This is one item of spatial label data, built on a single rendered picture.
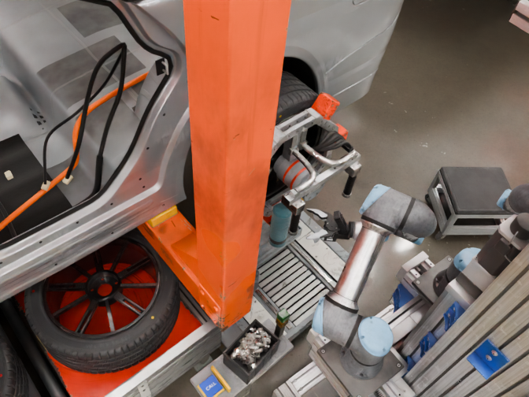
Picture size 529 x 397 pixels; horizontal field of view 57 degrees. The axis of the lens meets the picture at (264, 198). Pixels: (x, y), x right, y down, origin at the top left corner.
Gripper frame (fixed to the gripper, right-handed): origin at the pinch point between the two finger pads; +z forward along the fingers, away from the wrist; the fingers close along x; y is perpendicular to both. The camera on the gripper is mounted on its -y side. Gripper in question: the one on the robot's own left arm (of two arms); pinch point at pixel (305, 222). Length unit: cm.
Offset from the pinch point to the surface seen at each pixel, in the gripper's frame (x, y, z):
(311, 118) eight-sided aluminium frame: 32.1, -29.1, 2.4
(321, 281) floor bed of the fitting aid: 16, 77, -19
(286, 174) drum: 20.8, -5.5, 9.5
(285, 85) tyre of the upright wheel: 45, -34, 14
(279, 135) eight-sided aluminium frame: 20.5, -29.1, 15.0
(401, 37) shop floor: 275, 83, -95
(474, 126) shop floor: 166, 83, -139
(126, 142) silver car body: 17, -19, 77
